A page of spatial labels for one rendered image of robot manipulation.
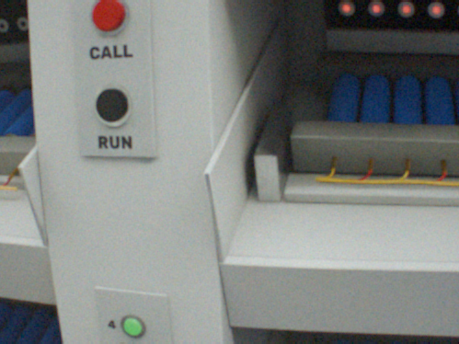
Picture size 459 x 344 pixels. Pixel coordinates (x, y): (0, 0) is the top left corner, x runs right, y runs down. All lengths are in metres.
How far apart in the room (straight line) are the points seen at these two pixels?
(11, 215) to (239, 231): 0.14
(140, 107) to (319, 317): 0.13
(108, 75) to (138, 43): 0.02
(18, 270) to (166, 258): 0.10
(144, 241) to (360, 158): 0.12
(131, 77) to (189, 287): 0.10
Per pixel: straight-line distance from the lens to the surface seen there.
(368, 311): 0.34
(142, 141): 0.32
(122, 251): 0.35
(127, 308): 0.36
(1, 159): 0.43
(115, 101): 0.32
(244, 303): 0.35
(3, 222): 0.40
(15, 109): 0.48
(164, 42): 0.31
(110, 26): 0.32
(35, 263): 0.38
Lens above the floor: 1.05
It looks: 14 degrees down
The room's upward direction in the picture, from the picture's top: 2 degrees counter-clockwise
